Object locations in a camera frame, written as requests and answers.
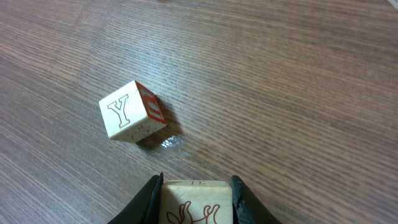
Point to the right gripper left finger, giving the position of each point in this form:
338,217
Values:
144,207

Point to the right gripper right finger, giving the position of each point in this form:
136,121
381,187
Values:
247,208

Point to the wooden block green picture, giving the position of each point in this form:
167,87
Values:
196,202

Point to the wooden block blue Y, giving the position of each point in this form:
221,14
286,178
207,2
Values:
131,113

